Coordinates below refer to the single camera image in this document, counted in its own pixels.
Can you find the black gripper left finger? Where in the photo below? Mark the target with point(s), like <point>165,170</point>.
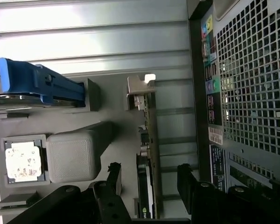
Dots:
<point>102,205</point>

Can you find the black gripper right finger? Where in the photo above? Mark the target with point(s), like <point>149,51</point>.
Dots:
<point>205,205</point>

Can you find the grey plastic parts rack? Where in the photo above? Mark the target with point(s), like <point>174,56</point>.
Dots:
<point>112,140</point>

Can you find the silver CPU chip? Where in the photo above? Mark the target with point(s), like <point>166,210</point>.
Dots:
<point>23,161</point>

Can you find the open black PC case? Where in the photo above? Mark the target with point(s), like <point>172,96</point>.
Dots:
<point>247,70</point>

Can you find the hard disk in blue carrier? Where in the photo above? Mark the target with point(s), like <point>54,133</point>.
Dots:
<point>25,79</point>

